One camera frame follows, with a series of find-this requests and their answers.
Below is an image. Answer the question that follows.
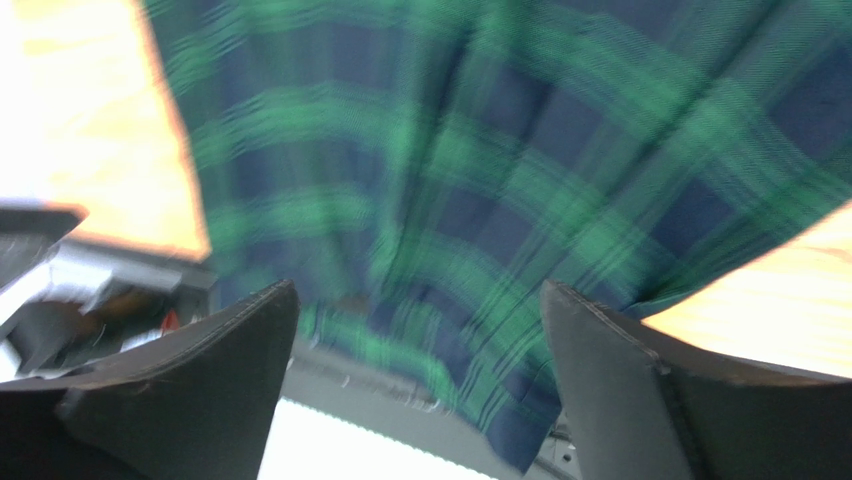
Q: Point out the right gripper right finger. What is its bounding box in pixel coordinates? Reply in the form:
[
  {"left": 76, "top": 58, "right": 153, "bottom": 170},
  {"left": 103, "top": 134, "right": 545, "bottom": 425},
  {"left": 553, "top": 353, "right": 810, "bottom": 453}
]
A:
[{"left": 540, "top": 280, "right": 851, "bottom": 479}]

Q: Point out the green plaid skirt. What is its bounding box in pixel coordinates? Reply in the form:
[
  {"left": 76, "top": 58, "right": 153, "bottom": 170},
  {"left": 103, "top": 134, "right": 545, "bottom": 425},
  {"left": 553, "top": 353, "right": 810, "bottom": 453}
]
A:
[{"left": 145, "top": 0, "right": 851, "bottom": 472}]

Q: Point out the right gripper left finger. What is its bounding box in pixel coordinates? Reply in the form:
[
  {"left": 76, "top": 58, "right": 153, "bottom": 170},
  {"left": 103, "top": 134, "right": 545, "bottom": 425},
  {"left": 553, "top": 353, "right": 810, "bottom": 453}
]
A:
[{"left": 1, "top": 280, "right": 300, "bottom": 480}]

